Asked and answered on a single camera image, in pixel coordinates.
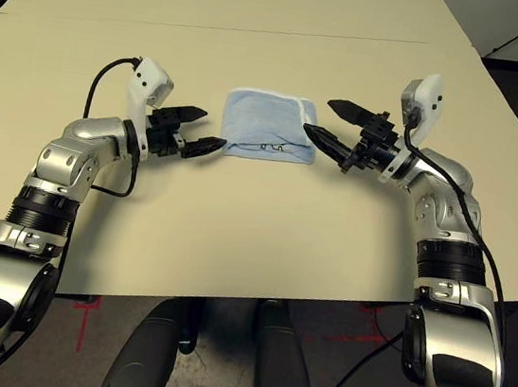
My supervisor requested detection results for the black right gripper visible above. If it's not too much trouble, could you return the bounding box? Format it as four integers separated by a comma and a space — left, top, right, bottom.
298, 94, 405, 180

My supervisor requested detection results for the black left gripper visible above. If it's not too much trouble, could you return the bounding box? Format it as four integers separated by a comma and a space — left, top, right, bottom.
142, 99, 232, 166

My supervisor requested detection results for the light blue terry towel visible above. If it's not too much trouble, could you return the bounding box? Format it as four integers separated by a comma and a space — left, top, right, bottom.
216, 83, 324, 168

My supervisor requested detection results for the dark grey left robot leg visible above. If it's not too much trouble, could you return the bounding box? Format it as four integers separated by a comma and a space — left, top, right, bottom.
101, 289, 201, 387

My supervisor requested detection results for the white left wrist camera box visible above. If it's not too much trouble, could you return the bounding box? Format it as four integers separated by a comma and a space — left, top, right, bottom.
118, 55, 179, 158

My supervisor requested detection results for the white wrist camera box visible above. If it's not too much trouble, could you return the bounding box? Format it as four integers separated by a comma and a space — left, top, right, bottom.
378, 67, 448, 186
118, 55, 179, 158

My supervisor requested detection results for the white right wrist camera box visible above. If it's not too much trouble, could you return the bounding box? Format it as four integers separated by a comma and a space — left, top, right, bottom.
378, 67, 448, 186

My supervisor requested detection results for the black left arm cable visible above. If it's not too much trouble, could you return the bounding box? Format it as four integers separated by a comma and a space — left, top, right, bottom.
0, 42, 156, 387

